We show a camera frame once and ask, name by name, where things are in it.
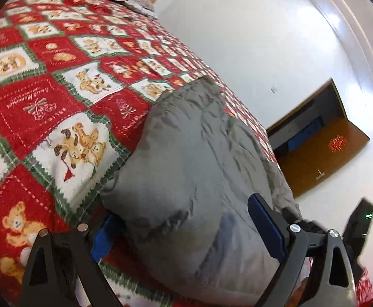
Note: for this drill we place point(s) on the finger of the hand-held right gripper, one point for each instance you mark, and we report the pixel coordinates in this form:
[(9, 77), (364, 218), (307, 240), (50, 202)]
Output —
[(311, 225)]

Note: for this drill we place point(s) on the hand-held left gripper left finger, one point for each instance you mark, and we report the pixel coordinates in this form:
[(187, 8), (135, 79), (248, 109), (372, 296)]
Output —
[(101, 241)]

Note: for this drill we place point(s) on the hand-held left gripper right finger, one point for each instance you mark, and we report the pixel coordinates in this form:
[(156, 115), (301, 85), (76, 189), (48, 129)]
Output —
[(265, 227)]

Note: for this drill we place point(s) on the grey puffer jacket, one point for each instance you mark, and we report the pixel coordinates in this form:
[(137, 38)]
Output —
[(189, 172)]

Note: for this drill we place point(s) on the brown wooden door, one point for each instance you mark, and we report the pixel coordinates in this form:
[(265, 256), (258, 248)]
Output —
[(317, 160)]

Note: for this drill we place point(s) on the red paper door decoration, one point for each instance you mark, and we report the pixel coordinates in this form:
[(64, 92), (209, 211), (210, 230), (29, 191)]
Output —
[(337, 144)]

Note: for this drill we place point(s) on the red checked bear print blanket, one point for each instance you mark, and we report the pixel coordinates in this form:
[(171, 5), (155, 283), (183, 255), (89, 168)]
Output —
[(45, 102)]

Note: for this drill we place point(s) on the dark wooden door frame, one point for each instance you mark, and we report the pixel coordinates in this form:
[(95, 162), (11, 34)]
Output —
[(301, 106)]

